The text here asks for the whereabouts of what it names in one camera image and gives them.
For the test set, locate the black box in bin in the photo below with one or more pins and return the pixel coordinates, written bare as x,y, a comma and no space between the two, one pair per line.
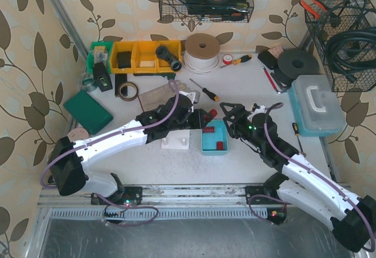
124,59

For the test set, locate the red handled hex key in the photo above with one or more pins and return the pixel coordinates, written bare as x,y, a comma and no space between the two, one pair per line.
278,87

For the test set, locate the teal spring tray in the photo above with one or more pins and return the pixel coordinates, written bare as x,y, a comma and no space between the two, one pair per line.
209,140

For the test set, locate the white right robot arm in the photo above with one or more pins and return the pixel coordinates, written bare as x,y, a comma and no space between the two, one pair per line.
350,218

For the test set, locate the right wire basket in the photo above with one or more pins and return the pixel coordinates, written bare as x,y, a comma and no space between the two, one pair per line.
345,41

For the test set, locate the small yellow black screwdriver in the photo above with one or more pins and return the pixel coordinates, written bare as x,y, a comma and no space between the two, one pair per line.
296,132

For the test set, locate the white peg base plate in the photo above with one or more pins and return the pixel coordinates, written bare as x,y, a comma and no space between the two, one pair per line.
178,140

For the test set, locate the orange handled pliers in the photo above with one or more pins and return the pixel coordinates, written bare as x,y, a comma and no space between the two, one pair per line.
311,8

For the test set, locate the black meter device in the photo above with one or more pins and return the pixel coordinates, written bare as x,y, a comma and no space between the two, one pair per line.
101,77

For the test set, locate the yellow bin right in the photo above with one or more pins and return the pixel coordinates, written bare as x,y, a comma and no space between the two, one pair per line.
176,49

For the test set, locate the brown packing tape roll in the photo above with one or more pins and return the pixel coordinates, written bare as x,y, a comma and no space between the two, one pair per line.
128,91

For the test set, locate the teal clear toolbox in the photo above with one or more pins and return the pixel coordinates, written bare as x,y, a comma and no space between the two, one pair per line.
316,109

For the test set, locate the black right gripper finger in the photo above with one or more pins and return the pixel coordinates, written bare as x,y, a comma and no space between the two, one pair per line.
231,107
229,117

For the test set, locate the green notebook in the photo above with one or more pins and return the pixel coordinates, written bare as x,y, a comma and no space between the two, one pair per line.
88,112

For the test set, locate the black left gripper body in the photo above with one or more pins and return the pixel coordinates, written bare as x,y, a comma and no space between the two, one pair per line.
197,119

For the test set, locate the grey pipe fitting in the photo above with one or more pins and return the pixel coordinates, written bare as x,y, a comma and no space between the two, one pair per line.
164,54

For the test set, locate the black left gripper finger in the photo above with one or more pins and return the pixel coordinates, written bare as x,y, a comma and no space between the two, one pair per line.
207,113
206,121

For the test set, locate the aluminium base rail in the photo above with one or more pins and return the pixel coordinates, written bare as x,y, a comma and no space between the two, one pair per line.
165,202

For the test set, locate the yellow bin left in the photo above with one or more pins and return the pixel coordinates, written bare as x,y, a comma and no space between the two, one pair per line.
120,46

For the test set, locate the beige work glove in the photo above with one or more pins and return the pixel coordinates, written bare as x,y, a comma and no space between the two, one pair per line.
153,98

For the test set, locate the yellow bin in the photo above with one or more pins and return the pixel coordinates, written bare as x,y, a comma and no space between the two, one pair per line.
144,57
120,46
176,49

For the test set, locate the white cable spool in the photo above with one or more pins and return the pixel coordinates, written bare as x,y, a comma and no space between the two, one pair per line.
201,55

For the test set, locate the black block with sponge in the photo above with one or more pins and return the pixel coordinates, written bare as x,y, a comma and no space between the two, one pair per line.
269,57

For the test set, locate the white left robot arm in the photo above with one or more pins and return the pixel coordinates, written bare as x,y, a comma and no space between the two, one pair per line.
71,163

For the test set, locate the yellow bin middle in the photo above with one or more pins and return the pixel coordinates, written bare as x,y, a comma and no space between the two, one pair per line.
144,57

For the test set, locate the glass jar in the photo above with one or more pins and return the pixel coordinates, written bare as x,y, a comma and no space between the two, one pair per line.
88,83

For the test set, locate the red white tape roll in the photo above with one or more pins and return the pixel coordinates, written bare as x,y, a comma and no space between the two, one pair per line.
227,59

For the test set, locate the green storage bin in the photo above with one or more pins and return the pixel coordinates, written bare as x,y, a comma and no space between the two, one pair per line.
99,52

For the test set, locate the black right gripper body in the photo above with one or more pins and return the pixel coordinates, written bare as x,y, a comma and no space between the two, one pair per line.
234,120

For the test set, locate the black orange flathead screwdriver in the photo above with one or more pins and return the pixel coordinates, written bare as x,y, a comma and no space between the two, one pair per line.
210,94

